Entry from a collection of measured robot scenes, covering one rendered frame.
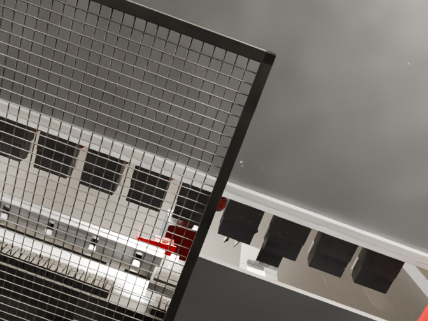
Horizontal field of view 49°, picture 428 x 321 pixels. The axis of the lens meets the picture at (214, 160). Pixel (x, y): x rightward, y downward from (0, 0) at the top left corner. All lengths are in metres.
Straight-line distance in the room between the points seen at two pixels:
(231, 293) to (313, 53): 0.79
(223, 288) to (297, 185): 0.44
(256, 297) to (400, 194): 0.61
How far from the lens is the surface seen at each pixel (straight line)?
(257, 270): 2.17
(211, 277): 1.48
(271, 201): 1.65
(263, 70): 0.99
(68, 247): 2.13
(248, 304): 1.52
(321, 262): 2.01
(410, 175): 1.70
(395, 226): 1.77
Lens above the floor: 2.10
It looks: 20 degrees down
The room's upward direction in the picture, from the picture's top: 20 degrees clockwise
